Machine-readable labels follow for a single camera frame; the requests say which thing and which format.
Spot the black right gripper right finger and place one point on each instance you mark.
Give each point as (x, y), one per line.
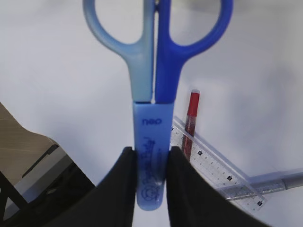
(192, 202)

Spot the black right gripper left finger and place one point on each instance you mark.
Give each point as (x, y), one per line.
(77, 203)

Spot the clear plastic ruler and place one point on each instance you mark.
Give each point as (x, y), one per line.
(215, 170)

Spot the blue safety scissors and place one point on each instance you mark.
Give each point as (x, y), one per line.
(154, 64)

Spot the red glitter marker pen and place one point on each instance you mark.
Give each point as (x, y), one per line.
(190, 123)

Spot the blue glitter marker pen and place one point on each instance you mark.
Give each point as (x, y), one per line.
(265, 186)

